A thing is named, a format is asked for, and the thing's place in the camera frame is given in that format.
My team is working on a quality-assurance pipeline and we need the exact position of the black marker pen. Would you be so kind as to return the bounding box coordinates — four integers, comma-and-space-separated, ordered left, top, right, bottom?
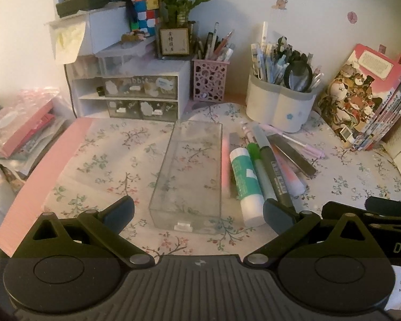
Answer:
260, 146, 295, 210

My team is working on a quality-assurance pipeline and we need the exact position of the orange pink highlighter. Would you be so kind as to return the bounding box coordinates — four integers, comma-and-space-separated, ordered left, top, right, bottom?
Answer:
272, 146, 306, 197

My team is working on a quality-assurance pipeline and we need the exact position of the white green glue stick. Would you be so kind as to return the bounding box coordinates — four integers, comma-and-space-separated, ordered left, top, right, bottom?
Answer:
229, 147, 265, 228

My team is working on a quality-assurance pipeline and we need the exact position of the purple clear pen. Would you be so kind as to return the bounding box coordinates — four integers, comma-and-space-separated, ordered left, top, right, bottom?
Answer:
260, 124, 326, 159

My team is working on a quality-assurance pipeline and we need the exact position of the clear plastic organizer tray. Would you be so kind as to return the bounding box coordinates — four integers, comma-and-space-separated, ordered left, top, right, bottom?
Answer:
149, 120, 222, 235

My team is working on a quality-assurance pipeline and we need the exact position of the green cap highlighter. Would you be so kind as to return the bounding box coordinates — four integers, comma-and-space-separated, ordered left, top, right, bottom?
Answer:
247, 143, 261, 167

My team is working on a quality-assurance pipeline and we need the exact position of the pale pink pen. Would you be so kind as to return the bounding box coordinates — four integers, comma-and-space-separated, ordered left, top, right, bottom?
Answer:
240, 123, 256, 143

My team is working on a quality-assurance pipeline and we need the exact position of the pink desk mat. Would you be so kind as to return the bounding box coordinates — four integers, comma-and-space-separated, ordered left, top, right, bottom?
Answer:
0, 117, 94, 257

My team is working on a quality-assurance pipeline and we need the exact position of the white flower-shaped pen holder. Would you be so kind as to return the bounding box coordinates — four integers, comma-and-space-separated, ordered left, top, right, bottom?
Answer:
245, 71, 321, 133

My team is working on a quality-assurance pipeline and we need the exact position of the cartoon cover book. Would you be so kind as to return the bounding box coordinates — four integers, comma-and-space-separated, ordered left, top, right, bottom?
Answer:
315, 44, 401, 151

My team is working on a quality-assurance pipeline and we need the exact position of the pink box in plastic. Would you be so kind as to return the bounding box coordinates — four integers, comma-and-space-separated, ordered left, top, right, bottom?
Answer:
0, 88, 66, 177

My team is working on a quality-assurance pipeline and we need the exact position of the white drawer organizer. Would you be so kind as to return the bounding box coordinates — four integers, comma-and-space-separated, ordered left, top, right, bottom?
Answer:
68, 59, 191, 122

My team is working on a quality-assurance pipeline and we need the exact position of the black magnifying glass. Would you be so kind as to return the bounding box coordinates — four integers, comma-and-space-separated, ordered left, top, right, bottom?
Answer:
284, 60, 313, 93

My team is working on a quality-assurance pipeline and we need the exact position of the pink perforated pen cup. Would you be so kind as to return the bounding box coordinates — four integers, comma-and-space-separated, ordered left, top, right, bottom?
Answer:
192, 59, 229, 103

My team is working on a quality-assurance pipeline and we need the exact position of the clear plastic storage box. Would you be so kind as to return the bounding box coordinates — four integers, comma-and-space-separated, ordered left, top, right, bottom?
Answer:
95, 36, 156, 77

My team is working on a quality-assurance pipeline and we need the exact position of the framed calligraphy planter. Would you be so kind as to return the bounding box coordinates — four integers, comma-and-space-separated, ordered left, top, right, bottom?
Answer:
158, 28, 191, 56

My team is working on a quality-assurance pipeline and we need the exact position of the white storage box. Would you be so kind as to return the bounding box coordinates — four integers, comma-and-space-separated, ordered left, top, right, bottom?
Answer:
48, 7, 129, 58

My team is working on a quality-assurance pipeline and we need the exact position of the colourful rubik cube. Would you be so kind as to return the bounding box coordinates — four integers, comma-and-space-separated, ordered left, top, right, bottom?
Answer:
129, 0, 159, 36

